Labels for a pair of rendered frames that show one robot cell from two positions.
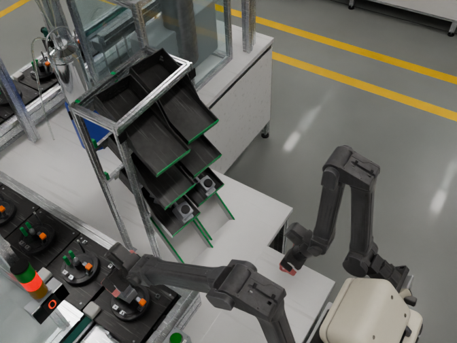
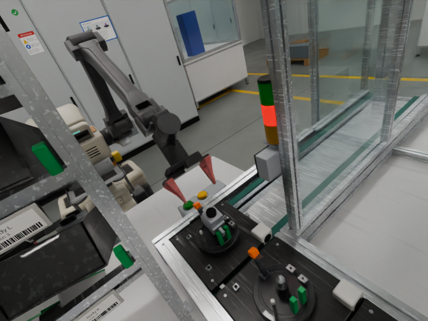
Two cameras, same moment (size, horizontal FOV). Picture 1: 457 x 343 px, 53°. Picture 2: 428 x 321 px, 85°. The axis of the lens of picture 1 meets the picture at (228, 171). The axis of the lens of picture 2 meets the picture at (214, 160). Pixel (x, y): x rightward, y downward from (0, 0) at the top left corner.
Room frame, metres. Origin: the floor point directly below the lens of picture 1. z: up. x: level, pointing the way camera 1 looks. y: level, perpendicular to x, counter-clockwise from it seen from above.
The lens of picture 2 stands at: (1.17, 0.65, 1.56)
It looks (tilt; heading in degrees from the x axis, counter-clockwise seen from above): 32 degrees down; 205
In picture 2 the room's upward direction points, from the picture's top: 17 degrees counter-clockwise
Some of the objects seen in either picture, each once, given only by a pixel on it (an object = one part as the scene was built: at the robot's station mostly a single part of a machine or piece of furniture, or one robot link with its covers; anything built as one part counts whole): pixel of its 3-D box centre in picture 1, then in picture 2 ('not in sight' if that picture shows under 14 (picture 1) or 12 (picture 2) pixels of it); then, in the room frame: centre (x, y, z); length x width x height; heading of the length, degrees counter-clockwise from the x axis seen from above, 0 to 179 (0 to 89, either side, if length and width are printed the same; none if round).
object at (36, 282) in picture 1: (30, 280); (272, 111); (0.65, 0.59, 1.33); 0.05 x 0.05 x 0.05
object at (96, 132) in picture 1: (89, 121); not in sight; (1.69, 0.67, 0.99); 0.16 x 0.16 x 0.27
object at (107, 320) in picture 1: (131, 303); (218, 238); (0.73, 0.38, 0.96); 0.24 x 0.24 x 0.02; 53
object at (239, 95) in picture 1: (186, 120); not in sight; (2.26, 0.26, 0.43); 1.11 x 0.68 x 0.86; 143
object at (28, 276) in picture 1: (23, 271); (270, 90); (0.65, 0.59, 1.38); 0.05 x 0.05 x 0.05
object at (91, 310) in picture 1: (92, 310); (262, 234); (0.71, 0.52, 0.97); 0.05 x 0.05 x 0.04; 53
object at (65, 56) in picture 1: (69, 67); not in sight; (1.69, 0.67, 1.32); 0.14 x 0.14 x 0.38
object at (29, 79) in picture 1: (41, 67); not in sight; (2.15, 1.00, 1.01); 0.24 x 0.24 x 0.13; 53
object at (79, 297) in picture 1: (77, 263); (281, 286); (0.88, 0.59, 1.01); 0.24 x 0.24 x 0.13; 53
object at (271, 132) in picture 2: (36, 288); (275, 130); (0.65, 0.59, 1.28); 0.05 x 0.05 x 0.05
